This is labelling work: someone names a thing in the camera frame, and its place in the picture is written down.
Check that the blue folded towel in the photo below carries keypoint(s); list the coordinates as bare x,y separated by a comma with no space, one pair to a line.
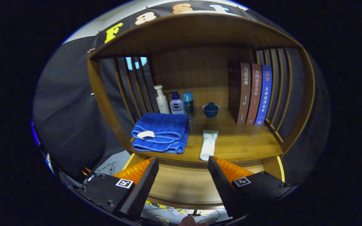
165,125

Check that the dark brown book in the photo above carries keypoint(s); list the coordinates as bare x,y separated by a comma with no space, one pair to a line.
244,94

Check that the white and blue lotion bottle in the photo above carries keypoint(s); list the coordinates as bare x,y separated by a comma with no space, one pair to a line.
177,106

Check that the blue lidded cup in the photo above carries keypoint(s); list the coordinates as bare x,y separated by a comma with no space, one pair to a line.
211,111

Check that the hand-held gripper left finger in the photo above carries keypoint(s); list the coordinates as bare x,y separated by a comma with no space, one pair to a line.
141,191

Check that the white squeeze tube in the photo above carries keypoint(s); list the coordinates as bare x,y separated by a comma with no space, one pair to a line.
207,147

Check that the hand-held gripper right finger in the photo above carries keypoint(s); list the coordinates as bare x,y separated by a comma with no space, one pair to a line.
223,188

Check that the black backdrop cloth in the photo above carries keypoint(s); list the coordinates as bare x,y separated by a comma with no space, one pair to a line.
68,110

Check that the wooden drawer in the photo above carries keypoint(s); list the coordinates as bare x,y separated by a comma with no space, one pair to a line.
184,182

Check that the blue book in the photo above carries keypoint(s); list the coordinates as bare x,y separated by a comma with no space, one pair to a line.
264,94

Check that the reddish brown book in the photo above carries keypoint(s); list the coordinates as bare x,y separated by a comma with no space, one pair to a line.
255,94

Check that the teal bottle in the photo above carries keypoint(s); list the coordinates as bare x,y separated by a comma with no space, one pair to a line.
188,103

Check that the wooden cabinet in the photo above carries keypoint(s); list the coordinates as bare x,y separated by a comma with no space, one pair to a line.
193,66

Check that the wooden countertop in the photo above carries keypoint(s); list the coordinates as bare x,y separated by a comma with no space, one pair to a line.
240,141

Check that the white pump bottle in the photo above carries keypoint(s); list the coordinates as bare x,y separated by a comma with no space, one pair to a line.
162,103

